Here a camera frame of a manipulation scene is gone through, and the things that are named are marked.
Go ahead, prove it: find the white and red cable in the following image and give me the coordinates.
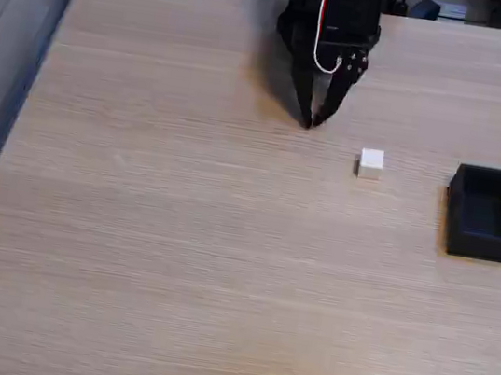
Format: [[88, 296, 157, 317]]
[[309, 0, 358, 78]]

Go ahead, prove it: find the black open box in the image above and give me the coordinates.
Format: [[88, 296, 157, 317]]
[[437, 161, 501, 265]]

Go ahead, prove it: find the white cube block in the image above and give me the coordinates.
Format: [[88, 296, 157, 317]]
[[355, 146, 387, 183]]

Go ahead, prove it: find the dark blue rounded object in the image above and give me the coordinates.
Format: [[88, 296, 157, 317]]
[[407, 0, 443, 22]]

